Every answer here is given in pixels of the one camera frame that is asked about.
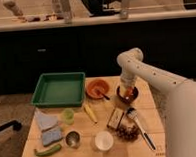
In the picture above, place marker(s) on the green plastic tray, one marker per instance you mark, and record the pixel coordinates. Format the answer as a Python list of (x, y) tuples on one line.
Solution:
[(59, 89)]

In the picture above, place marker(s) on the yellow banana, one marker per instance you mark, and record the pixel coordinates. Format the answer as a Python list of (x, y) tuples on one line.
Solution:
[(90, 113)]

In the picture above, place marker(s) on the dark spoon in orange bowl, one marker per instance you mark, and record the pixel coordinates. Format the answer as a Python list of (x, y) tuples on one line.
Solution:
[(105, 96)]

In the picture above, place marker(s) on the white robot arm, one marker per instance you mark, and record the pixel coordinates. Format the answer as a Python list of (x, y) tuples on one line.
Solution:
[(180, 130)]

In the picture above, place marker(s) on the orange bowl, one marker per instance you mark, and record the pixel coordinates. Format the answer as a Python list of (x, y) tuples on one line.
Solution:
[(99, 84)]

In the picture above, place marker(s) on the red apple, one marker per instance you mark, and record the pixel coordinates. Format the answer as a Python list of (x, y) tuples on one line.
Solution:
[(128, 92)]

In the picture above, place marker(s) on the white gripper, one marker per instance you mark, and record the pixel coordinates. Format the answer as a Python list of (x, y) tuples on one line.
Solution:
[(128, 80)]

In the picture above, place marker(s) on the blue sponge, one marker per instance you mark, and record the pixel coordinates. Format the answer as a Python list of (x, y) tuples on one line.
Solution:
[(51, 136)]

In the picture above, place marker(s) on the small metal cup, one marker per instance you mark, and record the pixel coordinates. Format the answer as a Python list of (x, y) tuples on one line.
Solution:
[(72, 139)]

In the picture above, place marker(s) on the dark purple bowl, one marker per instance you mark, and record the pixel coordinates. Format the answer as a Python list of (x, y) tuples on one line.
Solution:
[(127, 100)]

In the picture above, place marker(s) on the grey cloth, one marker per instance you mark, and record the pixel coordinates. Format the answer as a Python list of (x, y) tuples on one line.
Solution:
[(45, 121)]

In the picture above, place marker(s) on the light green cup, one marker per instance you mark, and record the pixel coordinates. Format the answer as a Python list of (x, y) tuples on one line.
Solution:
[(68, 116)]

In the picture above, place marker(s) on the dark grapes bunch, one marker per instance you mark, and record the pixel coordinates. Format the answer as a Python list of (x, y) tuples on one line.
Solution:
[(128, 133)]

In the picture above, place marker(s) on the brown snack box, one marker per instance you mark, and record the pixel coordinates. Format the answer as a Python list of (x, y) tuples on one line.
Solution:
[(115, 118)]

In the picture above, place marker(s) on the dark counter cabinet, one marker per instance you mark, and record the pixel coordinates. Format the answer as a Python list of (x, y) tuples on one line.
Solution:
[(30, 49)]

